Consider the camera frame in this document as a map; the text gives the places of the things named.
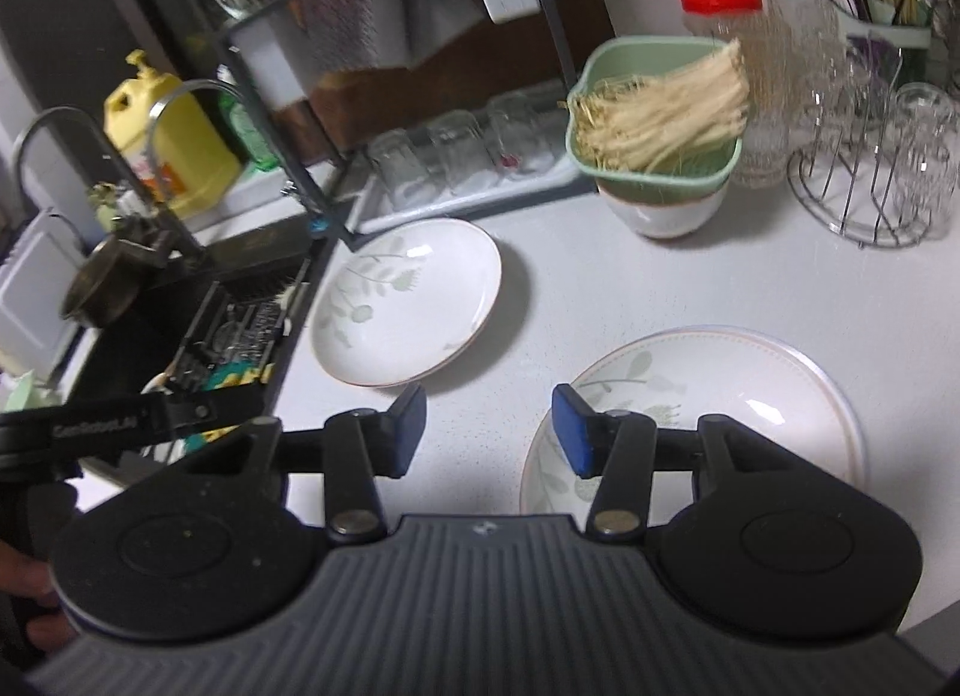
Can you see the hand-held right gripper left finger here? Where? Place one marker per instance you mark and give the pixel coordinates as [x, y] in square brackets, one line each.
[409, 433]

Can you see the translucent plastic rack container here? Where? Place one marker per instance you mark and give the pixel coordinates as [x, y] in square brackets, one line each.
[330, 28]

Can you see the floral plate with brown rim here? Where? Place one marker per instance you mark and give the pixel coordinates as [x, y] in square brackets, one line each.
[405, 313]

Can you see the dark metal cup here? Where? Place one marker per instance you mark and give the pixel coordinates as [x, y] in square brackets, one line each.
[101, 283]

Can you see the pale green cloth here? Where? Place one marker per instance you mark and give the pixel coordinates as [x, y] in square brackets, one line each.
[22, 392]

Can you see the white plastic board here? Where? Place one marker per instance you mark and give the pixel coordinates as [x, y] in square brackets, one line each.
[37, 291]

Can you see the brown wooden cutting board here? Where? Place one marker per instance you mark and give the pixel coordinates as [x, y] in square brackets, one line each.
[487, 66]

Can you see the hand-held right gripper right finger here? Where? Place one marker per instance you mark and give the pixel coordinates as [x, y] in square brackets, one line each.
[574, 437]

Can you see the black kitchen sink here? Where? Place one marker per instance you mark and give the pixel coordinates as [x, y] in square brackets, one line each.
[127, 358]

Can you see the clear drinking glass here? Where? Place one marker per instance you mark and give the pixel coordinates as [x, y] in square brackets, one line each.
[461, 152]
[514, 133]
[397, 167]
[555, 122]

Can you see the grey drip tray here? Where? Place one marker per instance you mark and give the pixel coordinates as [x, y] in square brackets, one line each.
[465, 205]

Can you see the person's left hand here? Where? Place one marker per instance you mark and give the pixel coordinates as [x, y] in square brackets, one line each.
[19, 568]

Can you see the chrome curved faucet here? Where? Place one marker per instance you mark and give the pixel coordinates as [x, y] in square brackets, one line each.
[155, 141]

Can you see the yellow green sponge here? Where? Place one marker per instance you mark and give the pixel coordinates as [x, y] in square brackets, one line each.
[240, 373]

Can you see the yellow detergent bottle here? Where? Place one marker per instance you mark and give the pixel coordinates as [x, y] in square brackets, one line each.
[187, 148]

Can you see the grey curved faucet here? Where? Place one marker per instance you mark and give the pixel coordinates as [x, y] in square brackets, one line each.
[52, 113]

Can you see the green plastic colander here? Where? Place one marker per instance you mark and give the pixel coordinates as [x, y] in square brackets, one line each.
[645, 182]

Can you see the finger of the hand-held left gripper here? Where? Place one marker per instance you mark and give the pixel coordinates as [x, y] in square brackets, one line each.
[225, 412]

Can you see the set of clear glass cups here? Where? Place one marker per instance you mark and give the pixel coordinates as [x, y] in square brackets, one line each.
[926, 156]

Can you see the bunch of enoki mushrooms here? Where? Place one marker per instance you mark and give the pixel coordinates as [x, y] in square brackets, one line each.
[675, 118]

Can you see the floral plate with dotted rim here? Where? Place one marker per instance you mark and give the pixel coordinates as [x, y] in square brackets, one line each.
[720, 396]

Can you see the green bottle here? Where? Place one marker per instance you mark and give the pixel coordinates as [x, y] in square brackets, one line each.
[255, 133]

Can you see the black metal dish rack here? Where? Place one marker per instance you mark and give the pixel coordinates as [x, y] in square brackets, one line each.
[341, 231]

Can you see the white ceramic bowl brown foot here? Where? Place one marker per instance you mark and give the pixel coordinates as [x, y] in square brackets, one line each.
[660, 216]

